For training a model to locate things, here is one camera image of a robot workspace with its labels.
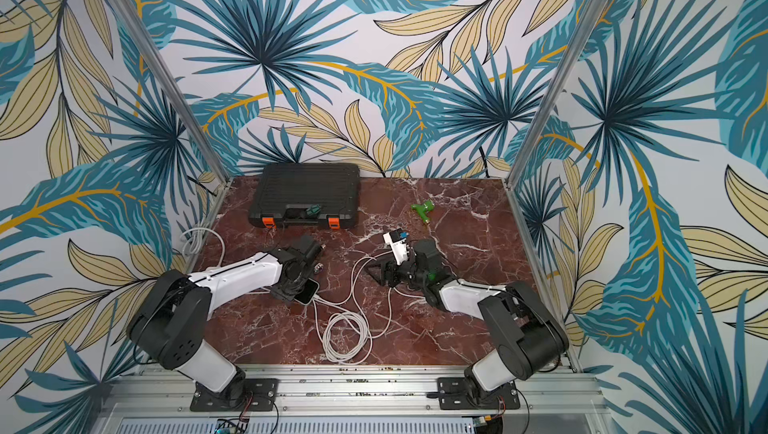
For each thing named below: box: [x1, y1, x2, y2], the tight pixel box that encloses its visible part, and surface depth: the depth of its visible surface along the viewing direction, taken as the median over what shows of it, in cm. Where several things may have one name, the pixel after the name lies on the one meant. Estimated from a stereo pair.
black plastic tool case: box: [249, 162, 361, 229], surface depth 106 cm
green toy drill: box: [410, 200, 435, 223], surface depth 112 cm
